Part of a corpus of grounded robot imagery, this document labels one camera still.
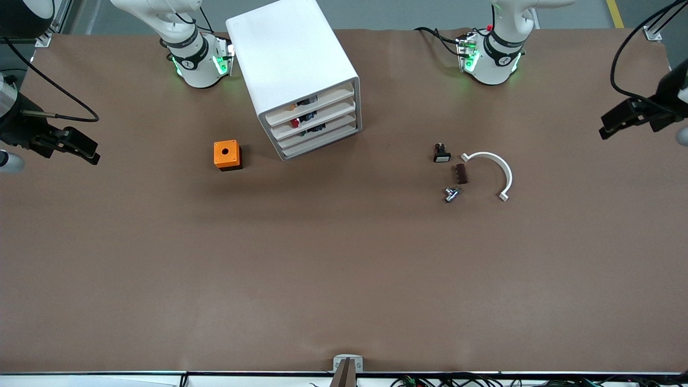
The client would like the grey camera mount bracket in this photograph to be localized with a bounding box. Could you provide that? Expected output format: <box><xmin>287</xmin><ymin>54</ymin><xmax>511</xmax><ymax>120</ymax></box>
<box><xmin>333</xmin><ymin>354</ymin><xmax>364</xmax><ymax>387</ymax></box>

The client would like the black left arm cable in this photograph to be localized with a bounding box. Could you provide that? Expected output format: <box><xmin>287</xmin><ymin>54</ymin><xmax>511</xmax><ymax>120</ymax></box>
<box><xmin>610</xmin><ymin>0</ymin><xmax>688</xmax><ymax>103</ymax></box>

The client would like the aluminium frame post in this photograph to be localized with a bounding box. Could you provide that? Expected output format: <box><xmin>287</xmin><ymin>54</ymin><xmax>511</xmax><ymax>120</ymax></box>
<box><xmin>32</xmin><ymin>0</ymin><xmax>73</xmax><ymax>48</ymax></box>
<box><xmin>643</xmin><ymin>0</ymin><xmax>688</xmax><ymax>42</ymax></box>

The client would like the black left base cable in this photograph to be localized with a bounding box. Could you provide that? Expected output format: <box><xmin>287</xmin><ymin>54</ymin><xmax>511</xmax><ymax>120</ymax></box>
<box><xmin>414</xmin><ymin>26</ymin><xmax>474</xmax><ymax>60</ymax></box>

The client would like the white drawer holding red button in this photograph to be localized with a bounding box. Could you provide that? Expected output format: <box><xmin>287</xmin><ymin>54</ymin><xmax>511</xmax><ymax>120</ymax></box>
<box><xmin>269</xmin><ymin>94</ymin><xmax>357</xmax><ymax>139</ymax></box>

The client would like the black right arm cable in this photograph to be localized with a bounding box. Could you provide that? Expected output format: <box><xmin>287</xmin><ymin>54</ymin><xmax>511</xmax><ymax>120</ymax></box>
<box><xmin>0</xmin><ymin>37</ymin><xmax>101</xmax><ymax>123</ymax></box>

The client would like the white drawer holding green button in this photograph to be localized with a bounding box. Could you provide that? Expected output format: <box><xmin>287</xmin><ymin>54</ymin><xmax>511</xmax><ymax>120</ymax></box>
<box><xmin>274</xmin><ymin>106</ymin><xmax>359</xmax><ymax>150</ymax></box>

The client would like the white half-ring pipe clamp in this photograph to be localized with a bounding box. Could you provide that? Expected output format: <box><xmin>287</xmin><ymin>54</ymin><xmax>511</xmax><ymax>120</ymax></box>
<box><xmin>461</xmin><ymin>152</ymin><xmax>513</xmax><ymax>202</ymax></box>

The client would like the white drawer holding black part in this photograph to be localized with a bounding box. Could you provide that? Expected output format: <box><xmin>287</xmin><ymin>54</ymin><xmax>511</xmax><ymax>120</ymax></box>
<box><xmin>266</xmin><ymin>81</ymin><xmax>356</xmax><ymax>127</ymax></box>

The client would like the black cable bundle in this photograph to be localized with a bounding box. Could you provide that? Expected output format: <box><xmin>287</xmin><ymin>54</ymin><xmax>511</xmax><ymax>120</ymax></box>
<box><xmin>390</xmin><ymin>374</ymin><xmax>688</xmax><ymax>387</ymax></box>

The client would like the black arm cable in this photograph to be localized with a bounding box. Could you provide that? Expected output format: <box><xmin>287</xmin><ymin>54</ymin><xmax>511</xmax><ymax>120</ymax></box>
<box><xmin>610</xmin><ymin>0</ymin><xmax>688</xmax><ymax>103</ymax></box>
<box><xmin>0</xmin><ymin>37</ymin><xmax>101</xmax><ymax>123</ymax></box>

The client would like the white table edge strip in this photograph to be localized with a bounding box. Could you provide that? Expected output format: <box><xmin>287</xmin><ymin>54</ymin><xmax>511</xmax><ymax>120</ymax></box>
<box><xmin>0</xmin><ymin>371</ymin><xmax>688</xmax><ymax>387</ymax></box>

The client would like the red push button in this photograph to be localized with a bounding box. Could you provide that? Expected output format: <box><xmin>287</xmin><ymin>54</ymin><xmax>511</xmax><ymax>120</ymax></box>
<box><xmin>292</xmin><ymin>110</ymin><xmax>320</xmax><ymax>130</ymax></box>

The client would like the orange box with hole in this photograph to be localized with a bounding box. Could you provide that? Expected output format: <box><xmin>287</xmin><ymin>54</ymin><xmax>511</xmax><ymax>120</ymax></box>
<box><xmin>213</xmin><ymin>140</ymin><xmax>243</xmax><ymax>172</ymax></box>

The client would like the white drawer cabinet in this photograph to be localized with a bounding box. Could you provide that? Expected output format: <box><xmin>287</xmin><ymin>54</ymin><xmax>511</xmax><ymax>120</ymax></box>
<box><xmin>226</xmin><ymin>0</ymin><xmax>362</xmax><ymax>162</ymax></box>

